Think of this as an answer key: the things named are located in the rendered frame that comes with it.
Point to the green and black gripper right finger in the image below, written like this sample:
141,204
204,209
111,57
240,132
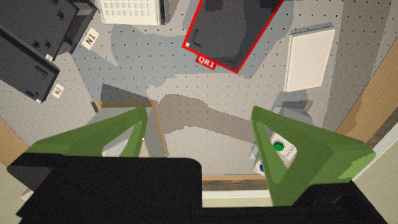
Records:
323,156

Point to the white n2 label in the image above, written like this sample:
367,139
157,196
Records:
58,90

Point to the cream label with black letter n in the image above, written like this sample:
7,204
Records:
90,38

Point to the white button panel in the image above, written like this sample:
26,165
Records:
284,148

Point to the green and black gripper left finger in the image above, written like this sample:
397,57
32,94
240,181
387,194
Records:
89,140

